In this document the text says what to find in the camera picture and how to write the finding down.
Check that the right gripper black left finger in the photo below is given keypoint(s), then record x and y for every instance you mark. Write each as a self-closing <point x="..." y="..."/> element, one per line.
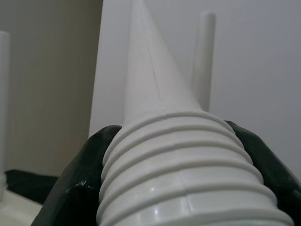
<point x="70" y="188"/>

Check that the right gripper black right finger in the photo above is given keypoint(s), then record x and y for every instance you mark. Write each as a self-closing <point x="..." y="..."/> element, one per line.
<point x="275" y="169"/>

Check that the black tablecloth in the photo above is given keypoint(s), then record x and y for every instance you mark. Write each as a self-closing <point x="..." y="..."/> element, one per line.
<point x="30" y="186"/>

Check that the white plastic table top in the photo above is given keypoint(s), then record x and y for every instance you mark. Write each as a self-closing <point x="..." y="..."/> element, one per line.
<point x="16" y="212"/>

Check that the white plastic table leg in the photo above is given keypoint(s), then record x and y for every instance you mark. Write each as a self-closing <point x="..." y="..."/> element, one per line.
<point x="4" y="94"/>
<point x="204" y="58"/>
<point x="164" y="164"/>

